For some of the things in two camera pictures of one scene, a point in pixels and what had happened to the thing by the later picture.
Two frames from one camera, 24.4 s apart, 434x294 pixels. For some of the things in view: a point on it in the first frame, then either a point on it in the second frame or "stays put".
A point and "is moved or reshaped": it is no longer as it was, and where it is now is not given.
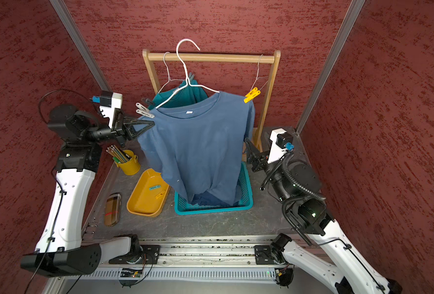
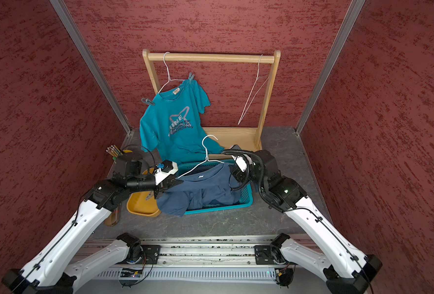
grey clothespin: (143, 111) to (149, 195)
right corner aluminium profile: (355, 8) stays put
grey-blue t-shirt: (200, 146) is moved or reshaped
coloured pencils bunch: (119, 156) stays put
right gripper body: (261, 160) to (244, 177)
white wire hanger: (169, 79) stays put
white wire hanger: (186, 76) to (206, 157)
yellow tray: (149, 195) stays put
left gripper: (119, 128) to (162, 187)
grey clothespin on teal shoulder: (147, 100) stays put
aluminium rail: (197, 259) stays put
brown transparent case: (112, 209) stays put
